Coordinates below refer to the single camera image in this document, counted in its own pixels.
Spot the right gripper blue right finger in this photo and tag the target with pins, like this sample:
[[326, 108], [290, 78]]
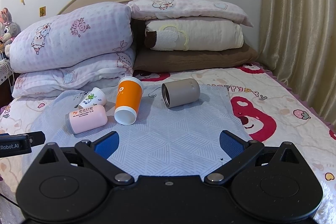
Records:
[[241, 152]]

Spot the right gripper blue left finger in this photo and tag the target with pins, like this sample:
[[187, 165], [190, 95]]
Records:
[[96, 154]]

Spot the light blue patterned mat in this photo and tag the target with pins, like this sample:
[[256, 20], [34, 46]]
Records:
[[183, 140]]

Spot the cream folded blanket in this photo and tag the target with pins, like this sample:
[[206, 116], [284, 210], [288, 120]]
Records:
[[193, 34]]

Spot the orange paper cup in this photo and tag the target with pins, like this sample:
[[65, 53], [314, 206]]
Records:
[[128, 99]]

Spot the yellow wall sticker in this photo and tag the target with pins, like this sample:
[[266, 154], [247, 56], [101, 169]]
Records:
[[42, 11]]

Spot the pink cartoon pillow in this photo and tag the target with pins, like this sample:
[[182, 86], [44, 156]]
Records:
[[174, 9]]

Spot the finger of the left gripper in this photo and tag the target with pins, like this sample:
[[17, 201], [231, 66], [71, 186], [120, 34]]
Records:
[[36, 138]]

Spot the white frog paper cup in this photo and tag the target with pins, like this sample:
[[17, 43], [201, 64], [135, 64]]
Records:
[[95, 97]]

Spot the white perforated side table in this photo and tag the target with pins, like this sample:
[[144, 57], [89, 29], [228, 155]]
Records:
[[6, 73]]

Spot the pink checked folded quilt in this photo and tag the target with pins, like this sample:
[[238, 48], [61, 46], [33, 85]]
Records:
[[69, 51]]

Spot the grey metal cup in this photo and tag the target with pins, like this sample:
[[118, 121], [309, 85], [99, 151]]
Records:
[[180, 92]]

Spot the grey bunny plush toy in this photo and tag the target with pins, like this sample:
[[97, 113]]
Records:
[[9, 30]]

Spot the cartoon bear bed sheet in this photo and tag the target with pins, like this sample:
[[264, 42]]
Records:
[[267, 110]]

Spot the brown pillow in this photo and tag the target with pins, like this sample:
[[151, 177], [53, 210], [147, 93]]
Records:
[[177, 61]]

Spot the beige curtain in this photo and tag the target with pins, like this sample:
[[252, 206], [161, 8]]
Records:
[[297, 43]]

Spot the pink tumbler cup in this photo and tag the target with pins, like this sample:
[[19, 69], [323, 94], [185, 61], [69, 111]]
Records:
[[86, 119]]

